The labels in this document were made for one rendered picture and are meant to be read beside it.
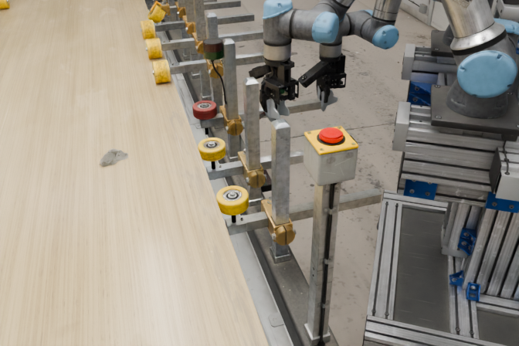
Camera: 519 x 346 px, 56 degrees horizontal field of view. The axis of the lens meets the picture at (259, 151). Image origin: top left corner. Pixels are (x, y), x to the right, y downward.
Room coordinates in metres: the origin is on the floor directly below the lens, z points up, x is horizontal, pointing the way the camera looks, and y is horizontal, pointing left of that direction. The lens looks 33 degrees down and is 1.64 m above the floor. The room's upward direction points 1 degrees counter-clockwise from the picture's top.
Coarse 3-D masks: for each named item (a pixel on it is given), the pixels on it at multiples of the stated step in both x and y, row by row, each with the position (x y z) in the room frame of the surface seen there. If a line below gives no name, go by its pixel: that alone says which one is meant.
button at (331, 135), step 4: (324, 128) 0.71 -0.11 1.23; (328, 128) 0.71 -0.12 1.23; (332, 128) 0.71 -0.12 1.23; (336, 128) 0.71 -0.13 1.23; (320, 132) 0.70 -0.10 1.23; (324, 132) 0.70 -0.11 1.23; (328, 132) 0.70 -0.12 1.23; (332, 132) 0.69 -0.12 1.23; (336, 132) 0.69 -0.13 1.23; (340, 132) 0.69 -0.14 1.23; (320, 136) 0.69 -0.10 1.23; (324, 136) 0.68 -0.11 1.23; (328, 136) 0.68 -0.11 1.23; (332, 136) 0.68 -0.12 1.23; (336, 136) 0.68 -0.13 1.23; (340, 136) 0.68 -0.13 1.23; (324, 140) 0.68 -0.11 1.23; (328, 140) 0.68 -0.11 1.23; (332, 140) 0.67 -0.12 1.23; (336, 140) 0.68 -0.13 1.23; (340, 140) 0.68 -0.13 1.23
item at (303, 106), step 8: (288, 104) 1.52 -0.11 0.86; (296, 104) 1.52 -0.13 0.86; (304, 104) 1.52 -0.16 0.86; (312, 104) 1.53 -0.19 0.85; (320, 104) 1.54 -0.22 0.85; (240, 112) 1.47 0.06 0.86; (296, 112) 1.51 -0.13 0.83; (200, 120) 1.42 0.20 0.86; (208, 120) 1.43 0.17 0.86; (216, 120) 1.44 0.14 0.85
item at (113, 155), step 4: (112, 148) 1.17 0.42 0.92; (108, 152) 1.15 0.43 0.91; (112, 152) 1.16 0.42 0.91; (116, 152) 1.16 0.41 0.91; (120, 152) 1.14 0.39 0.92; (104, 156) 1.12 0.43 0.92; (108, 156) 1.13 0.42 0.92; (112, 156) 1.13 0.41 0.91; (116, 156) 1.13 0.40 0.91; (120, 156) 1.14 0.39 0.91; (124, 156) 1.14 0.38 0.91; (100, 160) 1.12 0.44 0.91; (104, 160) 1.11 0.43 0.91; (108, 160) 1.12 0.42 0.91; (112, 160) 1.11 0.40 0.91; (116, 160) 1.12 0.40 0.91; (120, 160) 1.13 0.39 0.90; (100, 164) 1.10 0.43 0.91; (104, 164) 1.10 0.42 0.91; (108, 164) 1.10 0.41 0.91; (112, 164) 1.10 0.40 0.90
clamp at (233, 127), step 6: (222, 108) 1.48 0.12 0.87; (222, 114) 1.45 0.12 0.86; (228, 120) 1.40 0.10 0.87; (234, 120) 1.40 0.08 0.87; (240, 120) 1.41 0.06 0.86; (228, 126) 1.39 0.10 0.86; (234, 126) 1.38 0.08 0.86; (240, 126) 1.39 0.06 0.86; (228, 132) 1.39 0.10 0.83; (234, 132) 1.38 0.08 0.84; (240, 132) 1.39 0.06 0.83
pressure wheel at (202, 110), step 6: (198, 102) 1.46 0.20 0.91; (204, 102) 1.46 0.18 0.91; (210, 102) 1.46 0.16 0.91; (192, 108) 1.43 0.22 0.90; (198, 108) 1.42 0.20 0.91; (204, 108) 1.42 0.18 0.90; (210, 108) 1.42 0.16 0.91; (216, 108) 1.44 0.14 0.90; (198, 114) 1.40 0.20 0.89; (204, 114) 1.40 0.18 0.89; (210, 114) 1.41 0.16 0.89; (216, 114) 1.43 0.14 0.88
